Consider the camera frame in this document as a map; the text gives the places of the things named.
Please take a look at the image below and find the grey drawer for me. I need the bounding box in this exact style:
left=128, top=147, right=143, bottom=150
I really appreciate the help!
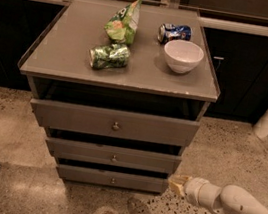
left=46, top=137, right=181, bottom=174
left=30, top=98, right=200, bottom=147
left=57, top=164, right=167, bottom=193

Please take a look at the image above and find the blue soda can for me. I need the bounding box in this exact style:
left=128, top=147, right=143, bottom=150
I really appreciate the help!
left=157, top=23, right=192, bottom=44

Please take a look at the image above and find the grey drawer cabinet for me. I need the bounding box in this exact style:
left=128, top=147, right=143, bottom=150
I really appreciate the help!
left=0, top=0, right=232, bottom=203

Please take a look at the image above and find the green crushed soda can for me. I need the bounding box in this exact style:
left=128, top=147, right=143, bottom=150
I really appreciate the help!
left=90, top=43, right=130, bottom=70

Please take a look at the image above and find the white ceramic bowl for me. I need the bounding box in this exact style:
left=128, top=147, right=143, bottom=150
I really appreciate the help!
left=163, top=39, right=204, bottom=74

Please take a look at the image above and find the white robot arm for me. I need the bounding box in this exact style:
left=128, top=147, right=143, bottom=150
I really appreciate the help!
left=168, top=109, right=268, bottom=214

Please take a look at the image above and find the green chip bag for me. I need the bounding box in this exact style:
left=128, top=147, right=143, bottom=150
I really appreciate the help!
left=104, top=0, right=143, bottom=45

